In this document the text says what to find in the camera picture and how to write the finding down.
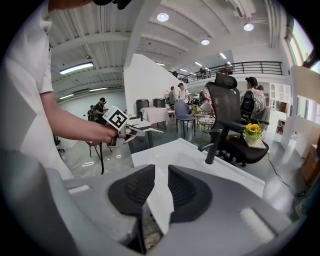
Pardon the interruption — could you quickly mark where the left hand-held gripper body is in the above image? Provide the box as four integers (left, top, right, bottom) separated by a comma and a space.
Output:
101, 105, 141, 149

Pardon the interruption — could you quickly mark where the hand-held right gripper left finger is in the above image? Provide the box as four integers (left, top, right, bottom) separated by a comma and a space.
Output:
46, 164, 156, 251

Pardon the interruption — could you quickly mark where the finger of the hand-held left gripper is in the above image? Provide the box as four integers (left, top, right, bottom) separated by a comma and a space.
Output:
123, 131, 146, 144
126, 124, 146, 133

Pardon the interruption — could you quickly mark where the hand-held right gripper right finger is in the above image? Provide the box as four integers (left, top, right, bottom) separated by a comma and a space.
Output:
154, 164, 299, 256

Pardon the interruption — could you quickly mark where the person's left forearm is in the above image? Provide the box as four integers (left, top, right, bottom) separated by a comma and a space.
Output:
39, 91, 109, 145

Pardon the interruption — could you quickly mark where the person's left hand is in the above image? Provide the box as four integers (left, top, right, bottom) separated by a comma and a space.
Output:
98, 124, 120, 146

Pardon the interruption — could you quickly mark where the black barrel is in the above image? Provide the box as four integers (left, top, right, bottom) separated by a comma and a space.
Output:
152, 97, 167, 109
135, 98, 151, 119

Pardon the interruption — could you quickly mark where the table with checkered cloth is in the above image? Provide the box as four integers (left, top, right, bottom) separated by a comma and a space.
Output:
140, 106, 170, 131

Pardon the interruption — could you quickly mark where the blue chair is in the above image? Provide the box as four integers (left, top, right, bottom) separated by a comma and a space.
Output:
173, 100, 197, 139

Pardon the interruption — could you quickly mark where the long tube ceiling light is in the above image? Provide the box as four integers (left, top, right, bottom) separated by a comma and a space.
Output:
59, 62, 95, 76

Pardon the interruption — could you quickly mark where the black faucet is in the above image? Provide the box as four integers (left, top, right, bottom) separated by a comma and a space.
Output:
197, 128, 223, 165

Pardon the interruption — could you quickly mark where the light wooden tray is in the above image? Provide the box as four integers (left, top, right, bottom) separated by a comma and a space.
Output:
243, 138, 267, 150

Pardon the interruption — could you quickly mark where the sunflower pot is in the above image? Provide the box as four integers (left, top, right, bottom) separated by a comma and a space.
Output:
242, 121, 264, 147

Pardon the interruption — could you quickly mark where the person's white shirt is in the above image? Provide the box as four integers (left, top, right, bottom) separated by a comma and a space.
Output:
0, 0, 76, 181

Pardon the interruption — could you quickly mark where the black office chair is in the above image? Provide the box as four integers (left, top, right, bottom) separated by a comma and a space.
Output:
199, 72, 271, 168

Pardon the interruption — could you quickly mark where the cardboard box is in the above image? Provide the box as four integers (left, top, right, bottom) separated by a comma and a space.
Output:
300, 143, 320, 186

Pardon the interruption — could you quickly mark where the black balcony railing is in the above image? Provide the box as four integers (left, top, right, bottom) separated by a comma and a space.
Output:
171, 61, 284, 84

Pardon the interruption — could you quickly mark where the white shelf unit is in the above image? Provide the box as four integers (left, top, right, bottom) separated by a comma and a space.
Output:
268, 83, 293, 136

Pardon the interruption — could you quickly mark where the wire chair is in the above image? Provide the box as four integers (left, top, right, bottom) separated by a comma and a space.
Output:
191, 104, 216, 131

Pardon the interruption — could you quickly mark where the black floor cable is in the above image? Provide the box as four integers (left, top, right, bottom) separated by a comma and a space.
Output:
266, 151, 307, 199

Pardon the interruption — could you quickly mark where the black head-mounted camera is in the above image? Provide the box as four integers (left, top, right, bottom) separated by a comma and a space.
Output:
93, 0, 134, 11

